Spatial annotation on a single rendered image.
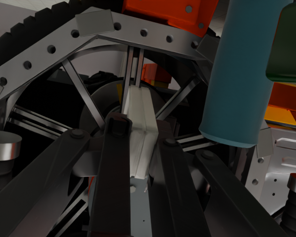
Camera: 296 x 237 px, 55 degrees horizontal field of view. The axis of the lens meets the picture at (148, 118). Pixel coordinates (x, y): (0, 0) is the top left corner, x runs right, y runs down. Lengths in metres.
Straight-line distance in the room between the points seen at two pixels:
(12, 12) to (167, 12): 4.69
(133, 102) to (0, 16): 5.00
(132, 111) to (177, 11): 0.35
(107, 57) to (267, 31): 4.55
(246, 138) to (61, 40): 0.31
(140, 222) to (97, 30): 0.29
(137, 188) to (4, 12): 4.87
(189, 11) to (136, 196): 0.30
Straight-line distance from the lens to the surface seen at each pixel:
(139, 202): 0.38
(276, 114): 1.07
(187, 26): 0.51
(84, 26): 0.48
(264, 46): 0.41
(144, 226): 0.39
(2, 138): 0.29
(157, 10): 0.49
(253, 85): 0.41
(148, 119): 0.15
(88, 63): 4.90
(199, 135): 0.64
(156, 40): 0.49
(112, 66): 4.91
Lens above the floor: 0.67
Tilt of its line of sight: 8 degrees up
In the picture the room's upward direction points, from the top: 168 degrees counter-clockwise
